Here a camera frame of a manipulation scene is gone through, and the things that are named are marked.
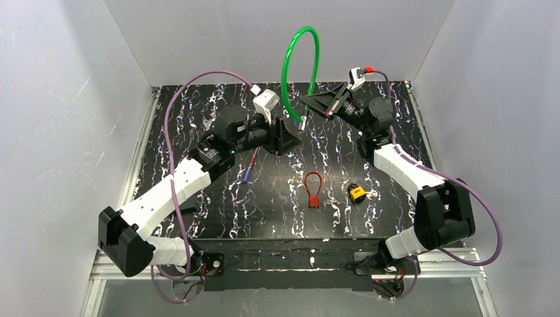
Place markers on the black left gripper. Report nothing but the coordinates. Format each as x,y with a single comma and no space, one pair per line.
277,136

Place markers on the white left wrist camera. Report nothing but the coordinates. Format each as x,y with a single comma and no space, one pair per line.
264,103

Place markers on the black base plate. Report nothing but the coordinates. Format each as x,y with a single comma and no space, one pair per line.
292,263

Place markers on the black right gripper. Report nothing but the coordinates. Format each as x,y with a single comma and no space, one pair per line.
337,101

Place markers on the aluminium frame rail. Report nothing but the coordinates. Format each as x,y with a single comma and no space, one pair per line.
125,238

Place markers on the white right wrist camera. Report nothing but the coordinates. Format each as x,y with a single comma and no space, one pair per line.
357,77

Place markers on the green cable lock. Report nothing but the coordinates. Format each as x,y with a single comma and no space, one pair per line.
304,117

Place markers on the yellow padlock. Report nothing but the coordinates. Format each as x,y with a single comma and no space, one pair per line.
356,193

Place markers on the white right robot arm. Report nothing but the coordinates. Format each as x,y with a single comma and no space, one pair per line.
443,210

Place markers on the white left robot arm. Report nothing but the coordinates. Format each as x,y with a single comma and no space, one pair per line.
208,160

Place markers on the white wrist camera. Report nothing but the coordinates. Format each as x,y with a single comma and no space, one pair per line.
264,103
357,77

